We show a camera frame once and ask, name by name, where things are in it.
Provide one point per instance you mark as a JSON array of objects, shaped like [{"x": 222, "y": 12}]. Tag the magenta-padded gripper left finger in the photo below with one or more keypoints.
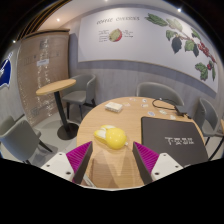
[{"x": 79, "y": 156}]

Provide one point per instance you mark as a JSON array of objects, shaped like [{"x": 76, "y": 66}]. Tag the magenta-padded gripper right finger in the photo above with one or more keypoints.
[{"x": 148, "y": 158}]

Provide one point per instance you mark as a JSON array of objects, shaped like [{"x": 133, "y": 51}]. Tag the yellow computer mouse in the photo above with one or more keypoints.
[{"x": 115, "y": 137}]

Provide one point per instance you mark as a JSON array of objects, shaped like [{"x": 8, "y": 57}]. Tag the small white sticker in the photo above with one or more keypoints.
[
  {"x": 151, "y": 113},
  {"x": 144, "y": 100},
  {"x": 172, "y": 117},
  {"x": 162, "y": 111},
  {"x": 126, "y": 104},
  {"x": 144, "y": 105},
  {"x": 130, "y": 99}
]

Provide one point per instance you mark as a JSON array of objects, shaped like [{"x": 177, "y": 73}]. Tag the black adapter block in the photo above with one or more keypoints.
[{"x": 182, "y": 110}]

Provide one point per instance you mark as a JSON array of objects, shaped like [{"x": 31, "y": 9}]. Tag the small white box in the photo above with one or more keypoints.
[{"x": 113, "y": 106}]

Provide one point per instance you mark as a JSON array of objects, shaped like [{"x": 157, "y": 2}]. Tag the grey armchair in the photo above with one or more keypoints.
[
  {"x": 208, "y": 116},
  {"x": 156, "y": 91},
  {"x": 20, "y": 136},
  {"x": 81, "y": 91}
]

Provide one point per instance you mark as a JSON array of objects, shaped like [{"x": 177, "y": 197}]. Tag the recessed ceiling lights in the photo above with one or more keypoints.
[{"x": 58, "y": 19}]

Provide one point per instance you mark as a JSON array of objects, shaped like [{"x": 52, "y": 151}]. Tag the round wooden pedestal table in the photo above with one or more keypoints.
[{"x": 55, "y": 87}]

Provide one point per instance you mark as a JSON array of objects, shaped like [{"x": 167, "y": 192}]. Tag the wooden wall panel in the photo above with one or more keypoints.
[{"x": 41, "y": 73}]

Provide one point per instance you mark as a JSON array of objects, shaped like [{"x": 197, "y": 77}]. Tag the blue wall sign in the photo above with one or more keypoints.
[{"x": 5, "y": 71}]

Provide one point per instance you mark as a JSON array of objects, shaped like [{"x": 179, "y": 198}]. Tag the white botanical wall mural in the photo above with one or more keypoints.
[{"x": 143, "y": 40}]

